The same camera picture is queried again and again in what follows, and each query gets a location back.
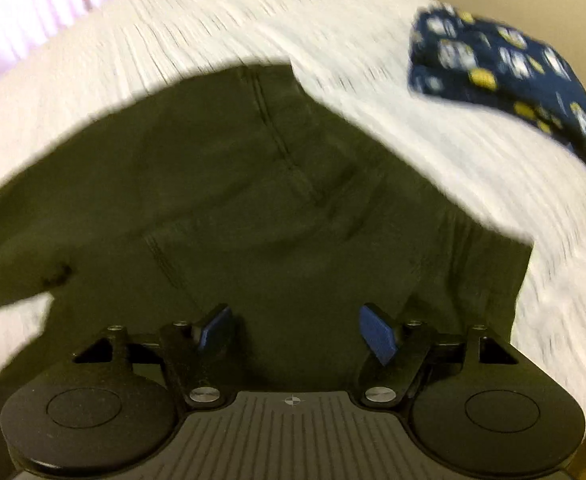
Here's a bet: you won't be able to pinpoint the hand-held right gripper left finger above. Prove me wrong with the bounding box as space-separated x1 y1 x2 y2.
72 304 239 408

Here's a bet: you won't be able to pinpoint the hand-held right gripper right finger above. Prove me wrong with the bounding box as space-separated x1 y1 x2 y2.
358 303 520 408

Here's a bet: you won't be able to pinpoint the dark green pants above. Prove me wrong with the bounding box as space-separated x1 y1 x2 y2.
0 62 534 396

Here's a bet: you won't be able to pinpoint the blue printed cloth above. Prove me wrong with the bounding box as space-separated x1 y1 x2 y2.
407 4 586 177

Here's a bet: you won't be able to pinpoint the bed with white striped bedspread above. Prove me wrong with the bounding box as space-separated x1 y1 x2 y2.
0 0 586 431

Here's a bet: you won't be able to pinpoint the pink curtain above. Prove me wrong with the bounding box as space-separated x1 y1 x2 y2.
0 0 199 96

